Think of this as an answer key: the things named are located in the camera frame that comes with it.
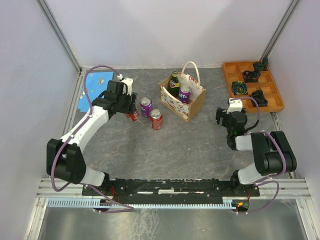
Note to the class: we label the aluminium frame rail front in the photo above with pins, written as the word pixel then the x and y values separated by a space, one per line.
pixel 290 188

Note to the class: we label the black rolled sock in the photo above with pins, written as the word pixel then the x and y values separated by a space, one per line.
pixel 259 97
pixel 251 76

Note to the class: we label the wooden compartment tray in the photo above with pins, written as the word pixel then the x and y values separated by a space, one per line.
pixel 233 71

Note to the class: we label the green Perrier glass bottle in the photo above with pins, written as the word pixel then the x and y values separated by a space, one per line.
pixel 174 84

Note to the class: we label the black rolled sock centre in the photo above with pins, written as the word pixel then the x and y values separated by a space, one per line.
pixel 251 76

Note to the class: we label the canvas bag with cat print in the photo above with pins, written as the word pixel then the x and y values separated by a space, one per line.
pixel 186 111

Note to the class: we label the black rolled sock lower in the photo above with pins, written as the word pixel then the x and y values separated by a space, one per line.
pixel 259 97

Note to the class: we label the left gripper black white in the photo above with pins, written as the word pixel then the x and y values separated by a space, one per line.
pixel 130 107

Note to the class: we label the red Coke can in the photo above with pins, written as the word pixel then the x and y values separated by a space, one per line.
pixel 133 116
pixel 156 118

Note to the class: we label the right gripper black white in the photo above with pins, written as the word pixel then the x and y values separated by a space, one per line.
pixel 220 113

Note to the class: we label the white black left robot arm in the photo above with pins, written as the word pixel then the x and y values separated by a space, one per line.
pixel 64 156

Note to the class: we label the dark patterned sock top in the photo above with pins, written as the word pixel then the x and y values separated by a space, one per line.
pixel 260 66

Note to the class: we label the blue yellow rolled sock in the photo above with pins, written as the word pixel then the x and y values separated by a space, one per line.
pixel 239 88

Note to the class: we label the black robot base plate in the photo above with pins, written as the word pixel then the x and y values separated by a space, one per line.
pixel 164 201

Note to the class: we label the blue patterned cloth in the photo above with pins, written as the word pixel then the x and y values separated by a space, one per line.
pixel 96 83

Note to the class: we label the purple fanta can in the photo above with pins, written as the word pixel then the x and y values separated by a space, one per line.
pixel 184 94
pixel 146 106

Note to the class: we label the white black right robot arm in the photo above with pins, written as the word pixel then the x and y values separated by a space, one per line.
pixel 272 153

